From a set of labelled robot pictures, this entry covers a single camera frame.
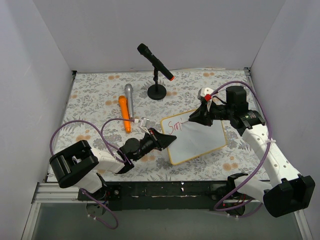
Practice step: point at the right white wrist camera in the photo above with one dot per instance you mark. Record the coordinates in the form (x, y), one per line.
(205, 96)

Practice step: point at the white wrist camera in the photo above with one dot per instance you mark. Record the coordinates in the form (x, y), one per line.
(205, 96)
(144, 124)

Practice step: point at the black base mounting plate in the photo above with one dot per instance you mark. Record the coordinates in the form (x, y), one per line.
(162, 195)

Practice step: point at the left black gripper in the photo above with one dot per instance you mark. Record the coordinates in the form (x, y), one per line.
(154, 139)

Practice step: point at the silver microphone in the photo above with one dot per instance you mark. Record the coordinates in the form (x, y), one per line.
(129, 96)

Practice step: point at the black microphone orange tip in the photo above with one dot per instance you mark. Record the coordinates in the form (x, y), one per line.
(145, 51)

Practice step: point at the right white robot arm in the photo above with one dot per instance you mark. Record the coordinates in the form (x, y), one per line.
(276, 183)

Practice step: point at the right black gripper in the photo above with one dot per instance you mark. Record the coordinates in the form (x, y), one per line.
(209, 113)

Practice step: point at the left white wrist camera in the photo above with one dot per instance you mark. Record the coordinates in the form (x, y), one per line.
(144, 124)

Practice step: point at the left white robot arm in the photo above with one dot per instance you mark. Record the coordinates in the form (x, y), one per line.
(78, 164)

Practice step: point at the aluminium frame rail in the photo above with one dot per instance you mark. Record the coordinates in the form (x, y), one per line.
(52, 193)

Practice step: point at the black microphone stand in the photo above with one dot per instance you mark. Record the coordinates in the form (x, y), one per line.
(156, 91)

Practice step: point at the yellow framed whiteboard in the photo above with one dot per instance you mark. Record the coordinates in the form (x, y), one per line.
(193, 139)

